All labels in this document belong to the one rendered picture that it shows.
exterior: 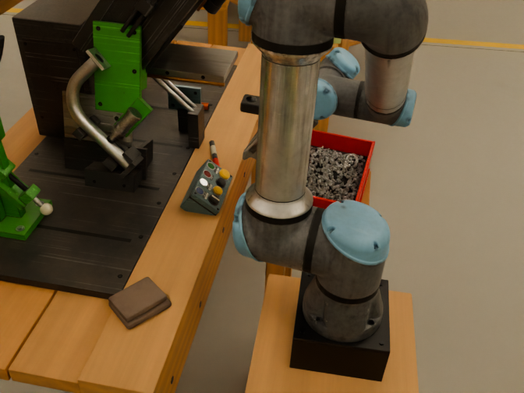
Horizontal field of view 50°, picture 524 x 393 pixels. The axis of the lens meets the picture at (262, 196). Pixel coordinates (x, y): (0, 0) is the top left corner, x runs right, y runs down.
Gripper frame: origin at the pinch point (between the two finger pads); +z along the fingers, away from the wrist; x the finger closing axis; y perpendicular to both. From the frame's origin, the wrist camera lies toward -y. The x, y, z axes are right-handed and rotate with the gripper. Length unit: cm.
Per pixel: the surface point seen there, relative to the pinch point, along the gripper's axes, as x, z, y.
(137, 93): 1.2, 5.1, -28.7
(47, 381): -61, 24, -11
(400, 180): 140, 49, 105
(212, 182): -5.1, 8.9, -2.0
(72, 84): -1.9, 12.0, -41.8
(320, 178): 9.5, -1.6, 22.1
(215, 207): -12.4, 8.9, 1.2
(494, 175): 157, 20, 147
